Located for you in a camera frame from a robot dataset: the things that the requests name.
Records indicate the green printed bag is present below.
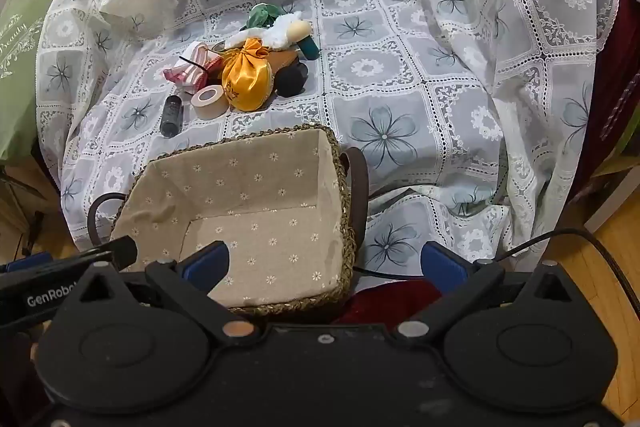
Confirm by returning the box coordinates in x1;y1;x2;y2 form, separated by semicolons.
0;0;56;165

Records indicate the white fluffy plush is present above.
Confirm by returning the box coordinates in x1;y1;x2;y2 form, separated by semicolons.
223;11;313;52

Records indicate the white lace floral cloth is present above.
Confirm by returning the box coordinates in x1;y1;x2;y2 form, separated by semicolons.
37;0;621;288

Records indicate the beige tape roll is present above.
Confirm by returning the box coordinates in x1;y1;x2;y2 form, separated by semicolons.
192;84;231;111

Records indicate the white furniture panel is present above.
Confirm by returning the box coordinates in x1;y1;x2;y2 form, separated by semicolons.
582;167;640;233

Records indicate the green velvet scrunchie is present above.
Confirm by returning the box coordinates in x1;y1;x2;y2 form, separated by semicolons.
239;3;288;32

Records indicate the black cable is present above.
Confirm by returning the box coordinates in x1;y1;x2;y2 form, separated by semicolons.
492;227;640;315

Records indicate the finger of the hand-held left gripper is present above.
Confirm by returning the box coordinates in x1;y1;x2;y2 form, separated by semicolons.
0;251;53;276

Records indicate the orange satin pouch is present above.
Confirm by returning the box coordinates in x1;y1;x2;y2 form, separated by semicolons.
221;38;275;112

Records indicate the woven basket with fabric lining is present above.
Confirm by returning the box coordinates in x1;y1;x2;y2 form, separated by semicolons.
87;124;371;318

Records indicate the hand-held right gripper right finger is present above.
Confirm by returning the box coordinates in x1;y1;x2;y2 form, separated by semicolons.
392;241;576;345

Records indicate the dark red cloth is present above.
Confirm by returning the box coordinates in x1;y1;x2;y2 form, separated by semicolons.
332;279;443;325
575;0;640;192

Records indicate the pink striped ribbon bow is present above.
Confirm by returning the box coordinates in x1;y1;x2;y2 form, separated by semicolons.
164;43;225;90

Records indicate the small black bottle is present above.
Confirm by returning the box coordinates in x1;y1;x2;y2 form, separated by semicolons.
161;94;183;138

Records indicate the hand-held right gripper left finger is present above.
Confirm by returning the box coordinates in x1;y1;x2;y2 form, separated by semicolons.
75;241;261;345

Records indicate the brown leather case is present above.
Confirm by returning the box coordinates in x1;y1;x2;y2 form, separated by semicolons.
267;47;302;68

